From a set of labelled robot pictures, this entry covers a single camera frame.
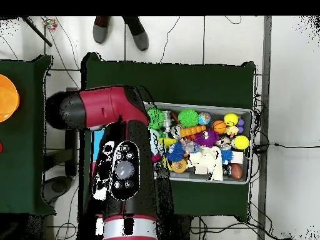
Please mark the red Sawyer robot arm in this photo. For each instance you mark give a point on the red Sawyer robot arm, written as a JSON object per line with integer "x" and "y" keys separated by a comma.
{"x": 105, "y": 105}

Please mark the wooden box with three holes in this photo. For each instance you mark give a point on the wooden box with three holes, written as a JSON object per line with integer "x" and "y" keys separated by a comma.
{"x": 97, "y": 140}

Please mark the green spiky ball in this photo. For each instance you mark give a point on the green spiky ball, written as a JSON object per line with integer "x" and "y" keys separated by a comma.
{"x": 156, "y": 119}
{"x": 187, "y": 118}

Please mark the blue spiky ball with eyes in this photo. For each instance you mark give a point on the blue spiky ball with eyes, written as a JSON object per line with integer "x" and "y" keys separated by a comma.
{"x": 176, "y": 151}

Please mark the orange plastic toy block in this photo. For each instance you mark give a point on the orange plastic toy block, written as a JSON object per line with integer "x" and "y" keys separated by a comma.
{"x": 192, "y": 131}

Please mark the purple furry monster toy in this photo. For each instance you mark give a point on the purple furry monster toy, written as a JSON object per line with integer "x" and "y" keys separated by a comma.
{"x": 206, "y": 137}

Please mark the cream knitted cloth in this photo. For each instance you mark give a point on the cream knitted cloth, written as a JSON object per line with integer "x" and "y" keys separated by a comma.
{"x": 207, "y": 162}

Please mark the dark green table cloth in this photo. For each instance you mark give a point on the dark green table cloth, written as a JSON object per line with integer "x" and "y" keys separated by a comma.
{"x": 165, "y": 75}
{"x": 30, "y": 150}

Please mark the orange toy basketball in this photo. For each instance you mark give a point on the orange toy basketball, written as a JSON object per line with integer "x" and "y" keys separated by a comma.
{"x": 219, "y": 126}

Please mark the yellow ball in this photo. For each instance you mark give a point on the yellow ball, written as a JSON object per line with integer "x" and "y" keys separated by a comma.
{"x": 230, "y": 119}
{"x": 240, "y": 142}

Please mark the grey round stand base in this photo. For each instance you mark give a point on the grey round stand base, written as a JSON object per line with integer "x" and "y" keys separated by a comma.
{"x": 59, "y": 187}

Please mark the small colourful floor toy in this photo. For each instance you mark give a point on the small colourful floor toy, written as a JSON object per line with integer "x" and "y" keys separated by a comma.
{"x": 49, "y": 23}

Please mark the orange round bowl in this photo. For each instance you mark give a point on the orange round bowl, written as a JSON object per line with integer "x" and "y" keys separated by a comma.
{"x": 7, "y": 97}

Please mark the thin black rod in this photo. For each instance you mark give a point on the thin black rod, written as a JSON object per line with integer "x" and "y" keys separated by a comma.
{"x": 36, "y": 30}

